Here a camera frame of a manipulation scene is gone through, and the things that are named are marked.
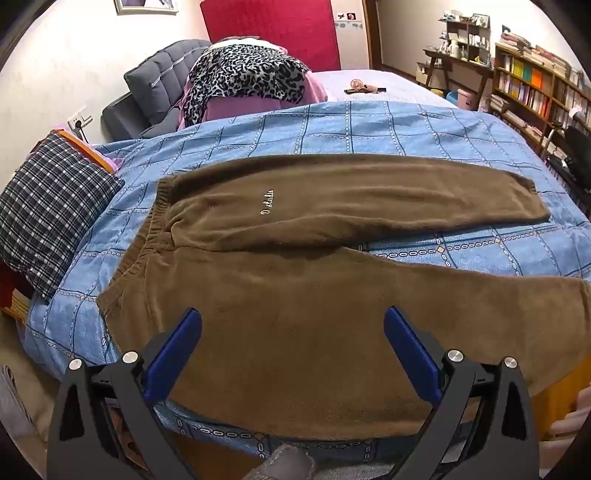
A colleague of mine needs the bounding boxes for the dark plaid pillow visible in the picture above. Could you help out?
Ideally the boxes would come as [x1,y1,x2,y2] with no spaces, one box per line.
[0,131,125,301]

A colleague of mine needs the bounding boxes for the grey padded headboard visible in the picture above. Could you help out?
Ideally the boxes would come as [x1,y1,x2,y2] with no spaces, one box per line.
[102,39,213,139]

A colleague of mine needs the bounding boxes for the leopard print cloth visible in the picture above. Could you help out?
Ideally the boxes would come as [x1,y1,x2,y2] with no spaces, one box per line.
[182,44,310,126]

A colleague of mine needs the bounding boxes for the small wooden desktop shelf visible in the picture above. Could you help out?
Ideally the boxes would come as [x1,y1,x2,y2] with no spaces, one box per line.
[445,18,492,63]

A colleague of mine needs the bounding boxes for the wooden desk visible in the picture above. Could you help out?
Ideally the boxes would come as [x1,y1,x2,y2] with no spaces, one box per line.
[422,48,495,112]

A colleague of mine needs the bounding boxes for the white wall socket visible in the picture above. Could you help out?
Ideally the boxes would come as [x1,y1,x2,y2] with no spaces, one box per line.
[67,107,93,134]

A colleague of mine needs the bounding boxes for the red wall panel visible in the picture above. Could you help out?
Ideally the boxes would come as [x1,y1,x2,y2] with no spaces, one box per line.
[200,0,342,72]

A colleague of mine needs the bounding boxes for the pink blanket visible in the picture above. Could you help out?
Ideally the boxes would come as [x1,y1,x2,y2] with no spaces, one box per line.
[178,71,328,127]

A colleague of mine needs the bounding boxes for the lilac bed sheet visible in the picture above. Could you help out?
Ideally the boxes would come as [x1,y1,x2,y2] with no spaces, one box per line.
[314,69,462,109]

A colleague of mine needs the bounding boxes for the wooden door frame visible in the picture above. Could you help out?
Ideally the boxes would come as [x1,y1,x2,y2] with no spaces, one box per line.
[362,0,384,70]

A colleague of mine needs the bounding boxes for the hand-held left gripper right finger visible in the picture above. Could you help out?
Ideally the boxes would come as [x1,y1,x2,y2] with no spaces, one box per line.
[384,306,541,480]

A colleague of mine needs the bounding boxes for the grey slipper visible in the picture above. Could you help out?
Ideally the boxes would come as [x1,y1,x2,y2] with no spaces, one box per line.
[245,444,319,480]

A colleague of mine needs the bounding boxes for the framed wall picture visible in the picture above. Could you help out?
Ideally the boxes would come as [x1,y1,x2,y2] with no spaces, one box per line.
[114,0,178,14]

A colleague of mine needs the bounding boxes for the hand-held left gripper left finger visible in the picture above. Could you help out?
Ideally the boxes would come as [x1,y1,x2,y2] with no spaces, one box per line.
[46,308,203,480]

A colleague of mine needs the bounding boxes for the blue checked blanket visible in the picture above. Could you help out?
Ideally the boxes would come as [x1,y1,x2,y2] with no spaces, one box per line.
[23,100,591,462]

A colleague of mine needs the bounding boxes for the brown fleece pants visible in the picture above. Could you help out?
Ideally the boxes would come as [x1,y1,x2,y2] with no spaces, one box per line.
[97,152,591,439]

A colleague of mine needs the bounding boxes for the black office chair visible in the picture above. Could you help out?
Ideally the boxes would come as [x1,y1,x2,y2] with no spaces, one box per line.
[545,111,591,195]

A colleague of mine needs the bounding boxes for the orange flat cushion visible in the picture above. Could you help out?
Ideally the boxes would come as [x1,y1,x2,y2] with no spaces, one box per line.
[58,130,118,174]

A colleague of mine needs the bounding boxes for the wooden bookshelf with books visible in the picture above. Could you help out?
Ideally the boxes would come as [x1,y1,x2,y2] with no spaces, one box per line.
[489,41,591,153]

